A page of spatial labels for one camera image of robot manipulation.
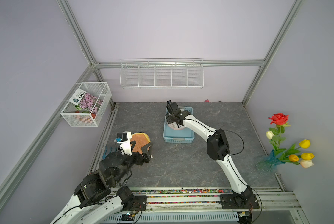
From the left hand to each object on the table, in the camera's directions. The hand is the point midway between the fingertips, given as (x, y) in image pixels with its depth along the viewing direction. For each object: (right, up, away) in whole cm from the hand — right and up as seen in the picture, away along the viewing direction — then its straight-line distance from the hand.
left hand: (145, 144), depth 62 cm
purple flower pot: (-34, +20, +12) cm, 41 cm away
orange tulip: (+64, -5, -4) cm, 64 cm away
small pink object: (+43, +26, +61) cm, 79 cm away
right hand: (+11, +14, +39) cm, 43 cm away
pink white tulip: (+69, -7, -4) cm, 70 cm away
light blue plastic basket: (+20, -1, +37) cm, 42 cm away
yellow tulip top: (+73, 0, +1) cm, 73 cm away
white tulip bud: (+61, +3, +6) cm, 61 cm away
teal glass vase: (+67, -14, +15) cm, 70 cm away
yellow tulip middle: (+70, -4, -3) cm, 71 cm away
